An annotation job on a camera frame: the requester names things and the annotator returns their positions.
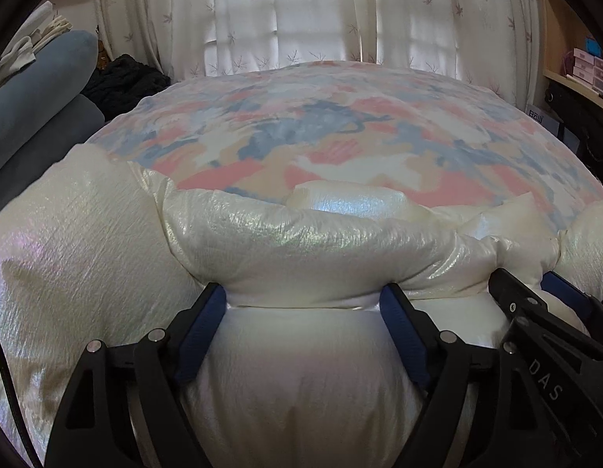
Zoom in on cream shiny puffer jacket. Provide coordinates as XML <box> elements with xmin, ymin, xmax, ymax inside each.
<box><xmin>0</xmin><ymin>145</ymin><xmax>603</xmax><ymax>467</ymax></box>

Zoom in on white clothes pile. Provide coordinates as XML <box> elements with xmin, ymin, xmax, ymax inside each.
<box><xmin>0</xmin><ymin>1</ymin><xmax>72</xmax><ymax>88</ymax></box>

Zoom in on pink boxes on shelf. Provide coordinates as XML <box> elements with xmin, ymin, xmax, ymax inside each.
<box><xmin>563</xmin><ymin>48</ymin><xmax>603</xmax><ymax>98</ymax></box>

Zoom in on wooden bookshelf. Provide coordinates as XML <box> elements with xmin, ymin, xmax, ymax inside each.
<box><xmin>543</xmin><ymin>0</ymin><xmax>603</xmax><ymax>111</ymax></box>

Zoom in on white patterned window curtain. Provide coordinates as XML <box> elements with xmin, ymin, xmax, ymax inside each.
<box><xmin>94</xmin><ymin>0</ymin><xmax>542</xmax><ymax>108</ymax></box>

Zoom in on lower blue rolled blanket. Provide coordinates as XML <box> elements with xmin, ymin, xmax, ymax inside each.
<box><xmin>0</xmin><ymin>95</ymin><xmax>105</xmax><ymax>211</ymax></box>

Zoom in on blue rolled blanket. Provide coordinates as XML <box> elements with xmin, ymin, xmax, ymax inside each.
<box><xmin>0</xmin><ymin>95</ymin><xmax>105</xmax><ymax>211</ymax></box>
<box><xmin>0</xmin><ymin>30</ymin><xmax>98</xmax><ymax>170</ymax></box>

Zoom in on floral pastel bed blanket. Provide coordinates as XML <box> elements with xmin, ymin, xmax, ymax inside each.
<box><xmin>93</xmin><ymin>61</ymin><xmax>603</xmax><ymax>229</ymax></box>

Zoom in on black fuzzy cloth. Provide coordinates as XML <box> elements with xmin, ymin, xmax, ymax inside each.
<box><xmin>81</xmin><ymin>54</ymin><xmax>171</xmax><ymax>122</ymax></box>

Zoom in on upper blue rolled blanket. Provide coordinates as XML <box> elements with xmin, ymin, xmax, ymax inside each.
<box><xmin>0</xmin><ymin>30</ymin><xmax>98</xmax><ymax>170</ymax></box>

